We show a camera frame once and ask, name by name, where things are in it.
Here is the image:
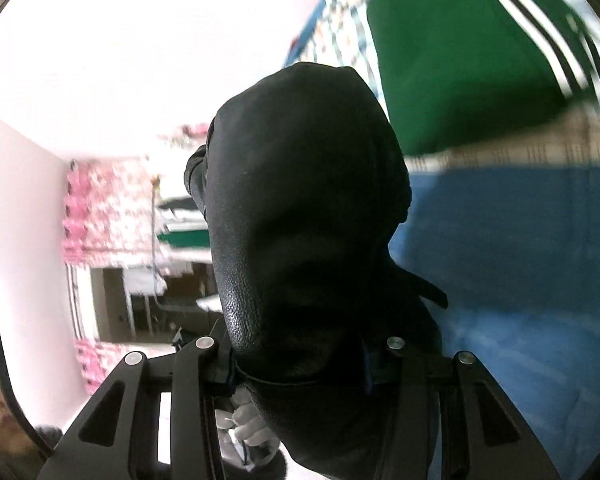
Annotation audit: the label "person's left hand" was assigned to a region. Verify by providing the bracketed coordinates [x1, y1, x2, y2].
[215, 389, 279, 467]

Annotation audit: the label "white puffer jackets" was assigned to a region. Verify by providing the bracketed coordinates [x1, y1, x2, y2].
[155, 199, 211, 235]

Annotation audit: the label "black leather jacket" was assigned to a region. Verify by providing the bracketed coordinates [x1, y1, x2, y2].
[184, 61, 451, 480]

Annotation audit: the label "person's dark fleece clothing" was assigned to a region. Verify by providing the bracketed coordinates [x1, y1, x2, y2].
[32, 424, 66, 456]

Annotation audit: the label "green pants with white stripes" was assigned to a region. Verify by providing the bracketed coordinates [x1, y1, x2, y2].
[365, 0, 600, 158]

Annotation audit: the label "green hanging garment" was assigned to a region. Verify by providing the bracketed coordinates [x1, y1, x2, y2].
[159, 231, 212, 250]

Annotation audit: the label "pink floral curtain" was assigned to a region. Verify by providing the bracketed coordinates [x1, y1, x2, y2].
[62, 125, 211, 267]
[74, 339, 108, 397]

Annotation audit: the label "black metal clothes rack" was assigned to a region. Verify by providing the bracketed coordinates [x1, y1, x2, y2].
[149, 175, 216, 341]

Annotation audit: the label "blue striped plaid bedsheet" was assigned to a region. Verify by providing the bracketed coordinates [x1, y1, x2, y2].
[285, 0, 600, 480]

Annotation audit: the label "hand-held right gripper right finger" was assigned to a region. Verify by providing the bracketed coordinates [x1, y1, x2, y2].
[365, 335, 561, 480]

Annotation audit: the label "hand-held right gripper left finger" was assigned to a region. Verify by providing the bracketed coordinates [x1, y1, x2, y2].
[37, 335, 241, 480]

